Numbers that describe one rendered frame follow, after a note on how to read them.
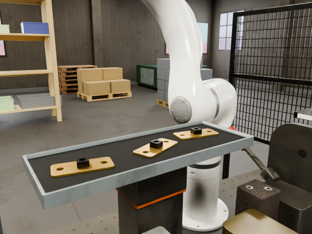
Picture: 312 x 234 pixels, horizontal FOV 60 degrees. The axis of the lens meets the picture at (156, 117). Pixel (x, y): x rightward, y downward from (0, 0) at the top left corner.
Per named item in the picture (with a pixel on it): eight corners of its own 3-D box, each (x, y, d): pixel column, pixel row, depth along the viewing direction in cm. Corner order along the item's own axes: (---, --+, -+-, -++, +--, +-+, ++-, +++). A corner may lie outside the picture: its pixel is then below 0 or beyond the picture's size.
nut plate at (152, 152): (150, 159, 41) (150, 151, 41) (131, 153, 43) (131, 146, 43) (178, 143, 48) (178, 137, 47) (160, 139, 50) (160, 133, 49)
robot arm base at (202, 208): (157, 207, 90) (157, 156, 84) (198, 188, 101) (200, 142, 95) (198, 241, 75) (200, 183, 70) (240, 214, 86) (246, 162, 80)
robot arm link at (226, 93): (172, 159, 82) (173, 81, 75) (206, 142, 95) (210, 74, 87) (206, 173, 74) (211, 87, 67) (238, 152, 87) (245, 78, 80)
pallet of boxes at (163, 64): (193, 100, 715) (194, 57, 688) (211, 104, 651) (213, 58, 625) (156, 103, 665) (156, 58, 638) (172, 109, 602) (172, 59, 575)
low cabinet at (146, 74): (179, 82, 1079) (179, 63, 1060) (207, 87, 932) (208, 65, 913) (136, 85, 991) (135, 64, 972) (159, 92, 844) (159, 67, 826)
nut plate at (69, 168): (51, 178, 35) (50, 169, 34) (50, 166, 38) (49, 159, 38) (115, 168, 38) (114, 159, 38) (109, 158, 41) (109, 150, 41)
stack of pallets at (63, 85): (92, 88, 915) (91, 64, 895) (99, 91, 850) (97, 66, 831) (58, 90, 863) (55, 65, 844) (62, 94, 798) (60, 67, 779)
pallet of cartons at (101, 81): (133, 97, 751) (132, 68, 731) (85, 101, 688) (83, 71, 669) (120, 92, 830) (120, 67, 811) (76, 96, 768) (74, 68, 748)
